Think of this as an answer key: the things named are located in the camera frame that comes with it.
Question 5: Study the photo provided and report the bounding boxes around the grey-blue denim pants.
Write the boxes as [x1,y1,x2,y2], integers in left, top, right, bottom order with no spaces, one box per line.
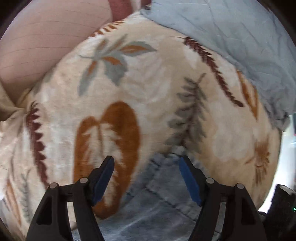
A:
[98,146,205,240]

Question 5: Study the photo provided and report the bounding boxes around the leaf-print fleece blanket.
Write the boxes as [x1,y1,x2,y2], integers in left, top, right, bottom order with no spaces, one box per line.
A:
[1,13,281,240]

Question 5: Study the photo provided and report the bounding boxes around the white sprig-print pillow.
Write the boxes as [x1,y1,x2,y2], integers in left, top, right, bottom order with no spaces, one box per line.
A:
[0,83,19,121]

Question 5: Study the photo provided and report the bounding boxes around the light blue quilt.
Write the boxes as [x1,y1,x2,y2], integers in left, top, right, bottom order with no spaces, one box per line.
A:
[141,1,295,131]

